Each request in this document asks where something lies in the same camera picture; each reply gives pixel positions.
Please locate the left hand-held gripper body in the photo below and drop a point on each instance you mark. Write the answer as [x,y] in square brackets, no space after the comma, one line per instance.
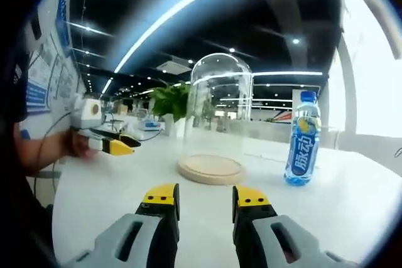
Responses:
[86,115]

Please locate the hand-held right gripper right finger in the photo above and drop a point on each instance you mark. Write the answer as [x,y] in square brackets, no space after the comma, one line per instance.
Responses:
[270,236]

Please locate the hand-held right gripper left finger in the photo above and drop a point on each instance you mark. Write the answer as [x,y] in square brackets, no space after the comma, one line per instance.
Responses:
[138,236]

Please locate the blue drink bottle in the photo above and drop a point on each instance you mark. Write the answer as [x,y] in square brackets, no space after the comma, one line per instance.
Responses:
[301,155]

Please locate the clear glass dome cover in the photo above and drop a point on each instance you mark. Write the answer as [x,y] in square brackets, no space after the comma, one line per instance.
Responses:
[220,108]

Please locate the person's left hand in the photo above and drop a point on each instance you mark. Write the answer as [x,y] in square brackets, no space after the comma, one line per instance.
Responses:
[77,144]

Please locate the brown cardboard box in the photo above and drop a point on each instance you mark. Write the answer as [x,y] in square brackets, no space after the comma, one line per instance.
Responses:
[121,110]

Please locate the white blue desk device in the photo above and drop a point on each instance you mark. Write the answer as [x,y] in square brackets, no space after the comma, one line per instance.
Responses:
[152,125]

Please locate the green plant in white pot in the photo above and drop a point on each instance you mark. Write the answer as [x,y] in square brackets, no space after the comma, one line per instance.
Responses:
[171,98]

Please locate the round wooden base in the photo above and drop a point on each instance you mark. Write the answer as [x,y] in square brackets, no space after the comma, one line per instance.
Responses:
[210,167]

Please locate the person's dark clothing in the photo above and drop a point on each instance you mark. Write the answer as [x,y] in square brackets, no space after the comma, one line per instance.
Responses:
[19,217]

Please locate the long ceiling light strip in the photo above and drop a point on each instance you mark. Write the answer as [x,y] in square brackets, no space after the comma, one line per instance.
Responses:
[176,13]

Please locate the wall poster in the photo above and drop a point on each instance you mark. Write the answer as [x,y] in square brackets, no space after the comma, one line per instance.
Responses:
[59,70]

